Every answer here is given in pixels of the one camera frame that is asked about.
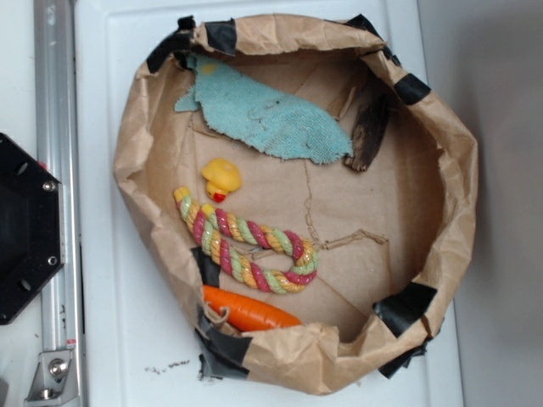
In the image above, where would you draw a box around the light blue terry cloth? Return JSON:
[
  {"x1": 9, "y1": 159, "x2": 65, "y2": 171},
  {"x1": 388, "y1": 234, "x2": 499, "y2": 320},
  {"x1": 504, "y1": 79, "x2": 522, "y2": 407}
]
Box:
[{"x1": 174, "y1": 54, "x2": 354, "y2": 164}]

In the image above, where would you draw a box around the yellow rubber duck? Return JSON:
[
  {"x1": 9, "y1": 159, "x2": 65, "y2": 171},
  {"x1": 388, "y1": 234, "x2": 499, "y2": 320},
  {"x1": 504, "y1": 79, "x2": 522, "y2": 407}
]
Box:
[{"x1": 201, "y1": 158, "x2": 243, "y2": 203}]

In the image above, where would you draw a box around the orange plastic carrot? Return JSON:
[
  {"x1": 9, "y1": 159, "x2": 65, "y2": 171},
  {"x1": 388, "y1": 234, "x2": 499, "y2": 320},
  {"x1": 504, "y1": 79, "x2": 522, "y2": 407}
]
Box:
[{"x1": 203, "y1": 285, "x2": 302, "y2": 332}]

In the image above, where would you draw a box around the brown paper bag bin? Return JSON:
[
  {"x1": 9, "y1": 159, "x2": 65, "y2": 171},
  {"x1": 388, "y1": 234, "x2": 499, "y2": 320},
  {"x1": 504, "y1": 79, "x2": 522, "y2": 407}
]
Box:
[{"x1": 114, "y1": 14, "x2": 478, "y2": 394}]

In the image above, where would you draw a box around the dark wood piece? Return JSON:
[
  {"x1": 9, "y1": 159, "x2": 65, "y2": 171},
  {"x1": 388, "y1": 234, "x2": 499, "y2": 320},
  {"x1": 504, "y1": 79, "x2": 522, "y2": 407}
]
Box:
[{"x1": 344, "y1": 93, "x2": 390, "y2": 172}]

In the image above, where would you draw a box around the white plastic tray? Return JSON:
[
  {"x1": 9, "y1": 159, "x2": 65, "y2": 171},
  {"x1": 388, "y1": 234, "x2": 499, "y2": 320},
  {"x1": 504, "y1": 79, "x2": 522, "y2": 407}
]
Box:
[{"x1": 75, "y1": 1, "x2": 463, "y2": 406}]

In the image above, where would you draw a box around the multicolour twisted rope toy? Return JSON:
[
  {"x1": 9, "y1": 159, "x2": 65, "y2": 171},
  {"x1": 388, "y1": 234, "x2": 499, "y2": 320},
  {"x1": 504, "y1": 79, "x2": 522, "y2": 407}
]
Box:
[{"x1": 173, "y1": 187, "x2": 319, "y2": 294}]

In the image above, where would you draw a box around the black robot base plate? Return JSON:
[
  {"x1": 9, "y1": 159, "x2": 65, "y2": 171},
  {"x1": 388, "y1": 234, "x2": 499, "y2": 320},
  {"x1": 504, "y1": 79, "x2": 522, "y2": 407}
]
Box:
[{"x1": 0, "y1": 134, "x2": 63, "y2": 326}]

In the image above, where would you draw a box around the aluminium extrusion rail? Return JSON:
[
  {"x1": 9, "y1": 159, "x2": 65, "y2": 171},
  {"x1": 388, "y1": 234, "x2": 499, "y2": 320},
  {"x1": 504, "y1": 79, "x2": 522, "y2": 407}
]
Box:
[{"x1": 33, "y1": 1, "x2": 88, "y2": 406}]

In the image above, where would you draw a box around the metal corner bracket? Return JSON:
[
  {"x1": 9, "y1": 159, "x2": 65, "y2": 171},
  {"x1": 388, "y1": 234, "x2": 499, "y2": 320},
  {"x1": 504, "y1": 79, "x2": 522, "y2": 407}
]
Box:
[{"x1": 24, "y1": 349, "x2": 78, "y2": 406}]

